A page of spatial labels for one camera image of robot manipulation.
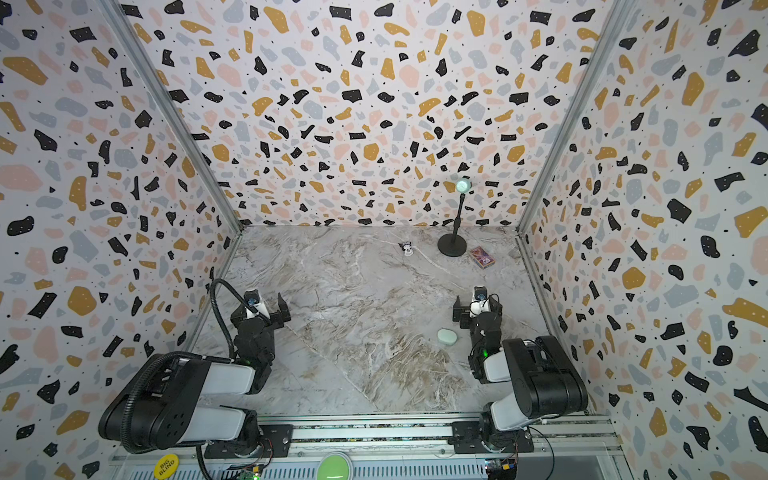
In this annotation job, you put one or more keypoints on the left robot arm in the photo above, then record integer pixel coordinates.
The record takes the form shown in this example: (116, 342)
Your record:
(163, 406)

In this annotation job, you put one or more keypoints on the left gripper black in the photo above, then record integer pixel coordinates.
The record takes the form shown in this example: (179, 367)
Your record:
(240, 324)

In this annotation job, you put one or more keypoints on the green round button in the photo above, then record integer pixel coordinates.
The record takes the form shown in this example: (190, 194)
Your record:
(335, 466)

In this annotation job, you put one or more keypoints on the small black purple figurine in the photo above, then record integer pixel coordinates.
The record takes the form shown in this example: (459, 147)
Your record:
(407, 248)

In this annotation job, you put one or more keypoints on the aluminium front rail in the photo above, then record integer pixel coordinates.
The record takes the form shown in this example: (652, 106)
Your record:
(430, 436)

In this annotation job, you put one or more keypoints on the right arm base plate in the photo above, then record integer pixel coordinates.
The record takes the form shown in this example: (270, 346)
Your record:
(476, 437)

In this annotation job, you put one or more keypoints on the mint green charging case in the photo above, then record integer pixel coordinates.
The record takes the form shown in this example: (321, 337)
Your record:
(447, 337)

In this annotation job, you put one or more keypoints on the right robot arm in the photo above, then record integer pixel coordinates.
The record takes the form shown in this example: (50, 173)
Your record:
(544, 381)

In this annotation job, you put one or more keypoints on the black microphone stand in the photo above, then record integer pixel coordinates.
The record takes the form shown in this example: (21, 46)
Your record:
(453, 244)

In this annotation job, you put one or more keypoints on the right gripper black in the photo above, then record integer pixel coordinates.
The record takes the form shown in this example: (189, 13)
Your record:
(480, 318)

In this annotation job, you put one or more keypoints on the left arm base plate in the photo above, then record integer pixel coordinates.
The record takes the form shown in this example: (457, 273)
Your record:
(270, 441)

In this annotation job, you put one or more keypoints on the yellow round sticker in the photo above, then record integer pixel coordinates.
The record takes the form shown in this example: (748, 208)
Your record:
(166, 467)

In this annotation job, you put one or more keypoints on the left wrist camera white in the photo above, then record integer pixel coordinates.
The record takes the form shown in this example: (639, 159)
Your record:
(255, 307)

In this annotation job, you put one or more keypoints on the colourful card box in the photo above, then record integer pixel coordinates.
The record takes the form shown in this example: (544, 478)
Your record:
(481, 257)

